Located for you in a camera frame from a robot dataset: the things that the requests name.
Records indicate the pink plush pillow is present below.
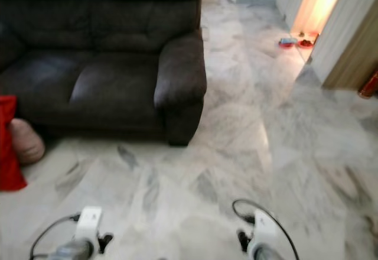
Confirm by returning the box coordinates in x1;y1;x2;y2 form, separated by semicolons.
9;118;45;165

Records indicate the dark grey fabric sofa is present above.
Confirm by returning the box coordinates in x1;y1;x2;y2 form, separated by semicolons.
0;0;207;147

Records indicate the small red object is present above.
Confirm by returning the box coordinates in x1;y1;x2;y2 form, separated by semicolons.
359;71;378;99

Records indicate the small red bowl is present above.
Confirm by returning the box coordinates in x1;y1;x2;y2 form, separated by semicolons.
298;32;319;49
278;37;296;49

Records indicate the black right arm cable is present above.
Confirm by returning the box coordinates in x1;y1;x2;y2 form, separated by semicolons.
232;199;301;260

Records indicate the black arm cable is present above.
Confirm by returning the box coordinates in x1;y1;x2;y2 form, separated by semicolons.
232;199;301;260
30;213;82;260

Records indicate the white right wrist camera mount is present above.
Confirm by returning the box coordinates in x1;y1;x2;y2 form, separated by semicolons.
253;210;278;246

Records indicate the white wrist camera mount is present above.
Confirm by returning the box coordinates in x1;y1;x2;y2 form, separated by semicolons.
253;210;278;246
76;206;103;241

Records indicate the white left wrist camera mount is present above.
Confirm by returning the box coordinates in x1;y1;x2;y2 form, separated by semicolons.
76;206;103;241

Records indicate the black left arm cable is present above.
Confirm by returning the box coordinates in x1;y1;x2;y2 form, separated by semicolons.
30;213;82;260

